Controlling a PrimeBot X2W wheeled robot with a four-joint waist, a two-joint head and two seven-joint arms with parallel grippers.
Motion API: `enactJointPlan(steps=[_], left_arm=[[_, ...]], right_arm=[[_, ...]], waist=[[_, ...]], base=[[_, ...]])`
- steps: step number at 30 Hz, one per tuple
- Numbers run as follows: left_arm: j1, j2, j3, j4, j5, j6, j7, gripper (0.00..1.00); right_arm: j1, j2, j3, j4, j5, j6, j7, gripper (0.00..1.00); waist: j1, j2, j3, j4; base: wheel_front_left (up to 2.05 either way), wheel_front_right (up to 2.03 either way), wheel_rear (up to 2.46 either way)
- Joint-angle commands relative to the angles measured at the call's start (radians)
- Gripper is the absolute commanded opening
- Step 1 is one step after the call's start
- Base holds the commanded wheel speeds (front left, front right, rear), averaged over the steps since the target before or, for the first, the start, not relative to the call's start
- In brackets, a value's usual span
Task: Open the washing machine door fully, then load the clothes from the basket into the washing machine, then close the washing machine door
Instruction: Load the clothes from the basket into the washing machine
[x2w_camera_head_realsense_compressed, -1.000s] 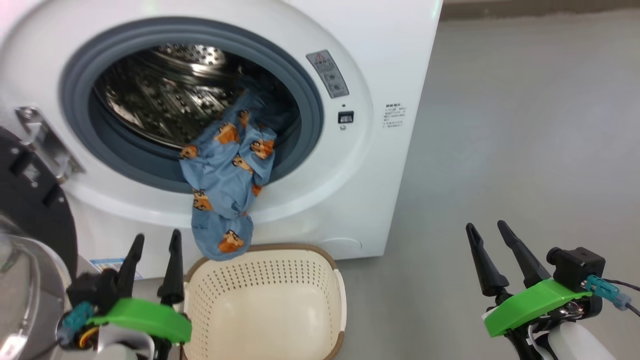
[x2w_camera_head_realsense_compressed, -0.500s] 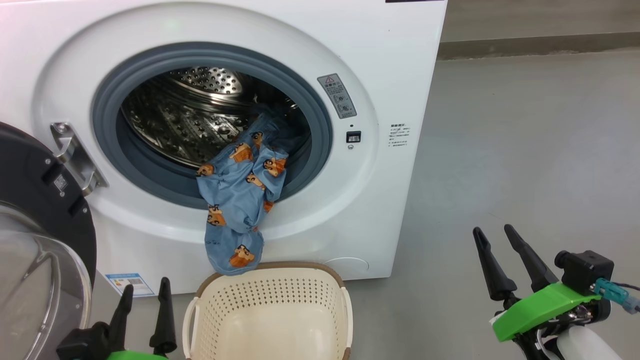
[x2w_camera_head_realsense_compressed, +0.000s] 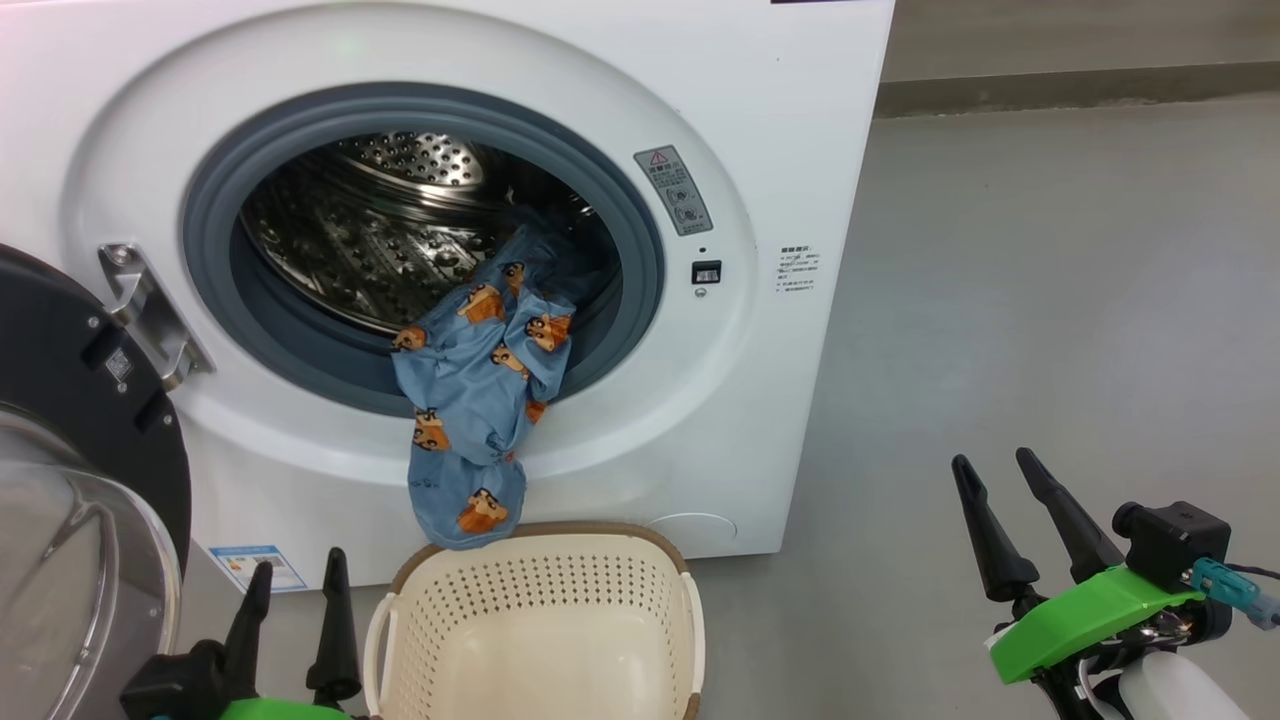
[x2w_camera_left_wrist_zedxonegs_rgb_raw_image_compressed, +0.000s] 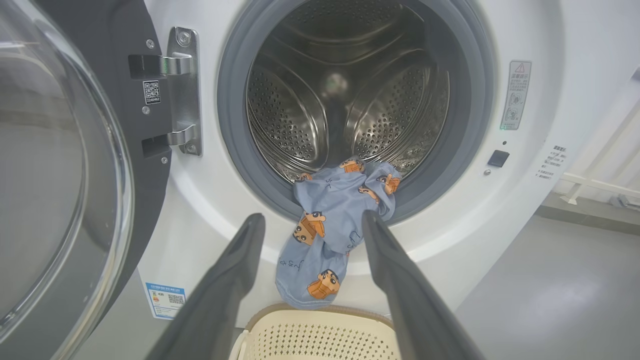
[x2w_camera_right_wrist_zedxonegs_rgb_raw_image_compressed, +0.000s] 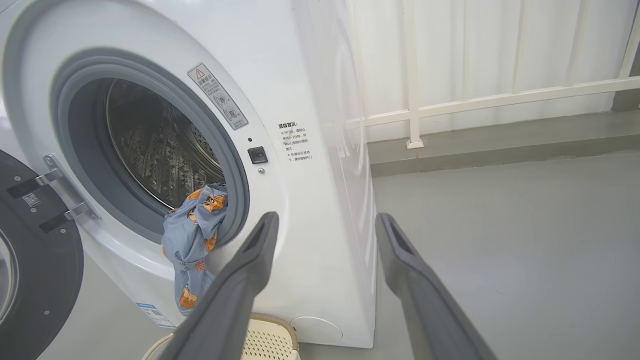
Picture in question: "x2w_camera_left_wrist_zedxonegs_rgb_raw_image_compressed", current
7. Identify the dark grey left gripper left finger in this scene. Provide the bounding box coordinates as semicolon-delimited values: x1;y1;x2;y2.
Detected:
145;213;266;360

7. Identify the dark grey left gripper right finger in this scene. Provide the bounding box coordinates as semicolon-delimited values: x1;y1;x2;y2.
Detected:
362;211;488;360

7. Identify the blue cartoon print garment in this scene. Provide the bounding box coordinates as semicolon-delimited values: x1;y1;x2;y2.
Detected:
275;157;402;311

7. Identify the black round glass door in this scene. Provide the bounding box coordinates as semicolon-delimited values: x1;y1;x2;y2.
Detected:
0;0;173;360

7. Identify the cream perforated laundry basket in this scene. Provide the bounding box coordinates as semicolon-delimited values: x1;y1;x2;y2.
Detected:
229;303;401;360

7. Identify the grey rubber door gasket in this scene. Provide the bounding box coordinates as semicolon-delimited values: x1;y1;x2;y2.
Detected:
216;0;496;226

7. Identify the chrome door hinge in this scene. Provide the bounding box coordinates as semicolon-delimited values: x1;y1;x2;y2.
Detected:
128;27;203;157

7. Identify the white front-load washing machine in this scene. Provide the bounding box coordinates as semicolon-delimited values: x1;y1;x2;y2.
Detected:
75;0;640;360

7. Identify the blue energy label sticker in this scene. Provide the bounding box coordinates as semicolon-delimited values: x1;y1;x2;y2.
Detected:
145;282;186;320

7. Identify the printed text label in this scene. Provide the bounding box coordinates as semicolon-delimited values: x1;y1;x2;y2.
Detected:
537;145;568;181

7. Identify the white metal railing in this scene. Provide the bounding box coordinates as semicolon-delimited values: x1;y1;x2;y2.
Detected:
560;100;640;206

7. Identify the small QR code sticker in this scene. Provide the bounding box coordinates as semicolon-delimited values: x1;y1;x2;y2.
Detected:
143;80;162;105

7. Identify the grey warning sticker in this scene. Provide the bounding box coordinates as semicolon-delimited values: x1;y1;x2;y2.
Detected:
500;60;532;131

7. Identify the perforated steel drum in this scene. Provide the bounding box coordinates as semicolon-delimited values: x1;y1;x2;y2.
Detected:
246;0;451;183

